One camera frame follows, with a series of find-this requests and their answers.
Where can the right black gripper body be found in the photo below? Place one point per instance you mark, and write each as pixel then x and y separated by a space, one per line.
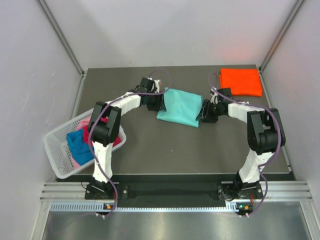
pixel 211 111

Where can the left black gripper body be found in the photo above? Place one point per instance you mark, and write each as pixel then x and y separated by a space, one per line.
pixel 154 102

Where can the teal t-shirt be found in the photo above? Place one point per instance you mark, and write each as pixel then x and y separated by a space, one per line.
pixel 181 108

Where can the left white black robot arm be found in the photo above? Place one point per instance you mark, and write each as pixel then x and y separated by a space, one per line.
pixel 105 122

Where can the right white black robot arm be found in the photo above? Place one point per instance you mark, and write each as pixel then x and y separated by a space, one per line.
pixel 265 132

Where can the folded orange t-shirt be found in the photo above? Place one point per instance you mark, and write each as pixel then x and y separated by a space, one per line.
pixel 242 82

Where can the magenta t-shirt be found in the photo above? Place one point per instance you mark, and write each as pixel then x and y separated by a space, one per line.
pixel 86 137

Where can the blue t-shirt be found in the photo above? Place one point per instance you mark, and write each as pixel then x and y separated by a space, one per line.
pixel 78 148

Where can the pink t-shirt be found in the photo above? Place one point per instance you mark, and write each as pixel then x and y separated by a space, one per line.
pixel 82 124

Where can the white plastic laundry basket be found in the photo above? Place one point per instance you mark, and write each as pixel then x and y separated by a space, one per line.
pixel 57 149

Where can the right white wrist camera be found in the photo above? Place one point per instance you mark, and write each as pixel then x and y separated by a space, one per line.
pixel 214 97

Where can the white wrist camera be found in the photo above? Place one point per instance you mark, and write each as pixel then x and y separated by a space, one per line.
pixel 214 97
pixel 157 86

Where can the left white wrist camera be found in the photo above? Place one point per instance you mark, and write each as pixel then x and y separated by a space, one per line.
pixel 157 86

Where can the left aluminium corner post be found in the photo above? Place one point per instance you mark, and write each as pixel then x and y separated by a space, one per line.
pixel 60 35

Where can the aluminium corner post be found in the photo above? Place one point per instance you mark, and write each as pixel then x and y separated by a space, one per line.
pixel 297 6
pixel 60 35

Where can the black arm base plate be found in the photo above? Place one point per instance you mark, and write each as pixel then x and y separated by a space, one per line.
pixel 131 187

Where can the aluminium front rail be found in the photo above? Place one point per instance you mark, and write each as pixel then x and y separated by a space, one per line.
pixel 278 191

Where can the slotted grey cable duct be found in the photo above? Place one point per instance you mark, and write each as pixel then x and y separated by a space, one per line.
pixel 103 207

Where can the right aluminium corner post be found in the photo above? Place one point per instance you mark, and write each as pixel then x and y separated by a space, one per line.
pixel 297 6

